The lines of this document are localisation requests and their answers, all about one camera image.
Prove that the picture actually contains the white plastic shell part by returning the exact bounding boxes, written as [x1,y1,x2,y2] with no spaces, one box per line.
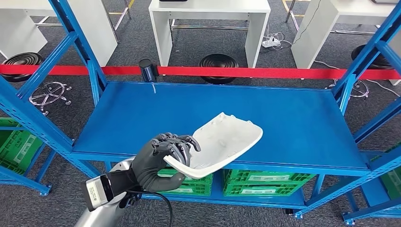
[163,112,264,180]

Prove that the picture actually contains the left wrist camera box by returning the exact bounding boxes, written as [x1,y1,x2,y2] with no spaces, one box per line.
[81,175,114,212]

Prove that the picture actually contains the white power strip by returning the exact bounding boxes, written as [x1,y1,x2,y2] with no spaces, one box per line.
[262,36,281,49]

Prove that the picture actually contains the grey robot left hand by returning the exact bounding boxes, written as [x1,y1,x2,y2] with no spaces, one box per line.
[131,132,202,193]

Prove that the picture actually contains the black round stool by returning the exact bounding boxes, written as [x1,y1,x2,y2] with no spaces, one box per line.
[198,53,239,85]
[326,44,393,102]
[1,52,73,116]

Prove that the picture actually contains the white panel table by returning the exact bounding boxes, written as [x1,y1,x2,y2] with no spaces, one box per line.
[290,0,401,86]
[0,0,119,67]
[148,0,271,69]

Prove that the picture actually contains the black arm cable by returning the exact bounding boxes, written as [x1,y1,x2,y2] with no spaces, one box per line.
[125,190,174,227]

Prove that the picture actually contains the black barrier post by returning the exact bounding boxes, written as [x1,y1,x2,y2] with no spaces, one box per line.
[138,58,159,83]

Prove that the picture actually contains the red barrier belt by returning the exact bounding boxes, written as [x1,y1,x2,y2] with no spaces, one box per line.
[157,66,401,80]
[0,64,141,77]

